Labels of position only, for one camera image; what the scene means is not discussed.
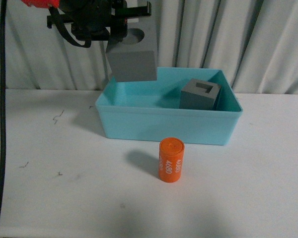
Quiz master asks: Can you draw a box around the gray cube with square hole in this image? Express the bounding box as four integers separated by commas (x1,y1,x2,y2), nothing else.
179,78,222,111

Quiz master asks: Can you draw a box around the gray cube with round hole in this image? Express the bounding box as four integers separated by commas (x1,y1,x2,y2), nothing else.
106,19,157,82

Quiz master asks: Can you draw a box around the blue plastic box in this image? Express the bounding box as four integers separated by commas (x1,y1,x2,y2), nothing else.
95,67,243,145

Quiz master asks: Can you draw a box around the white curtain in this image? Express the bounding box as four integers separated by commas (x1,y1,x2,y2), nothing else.
5,0,298,94

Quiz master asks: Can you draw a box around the orange cylinder part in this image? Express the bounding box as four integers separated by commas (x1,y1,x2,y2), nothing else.
158,137,185,183

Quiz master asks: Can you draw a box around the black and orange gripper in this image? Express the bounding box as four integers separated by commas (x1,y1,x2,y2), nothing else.
23,0,151,42

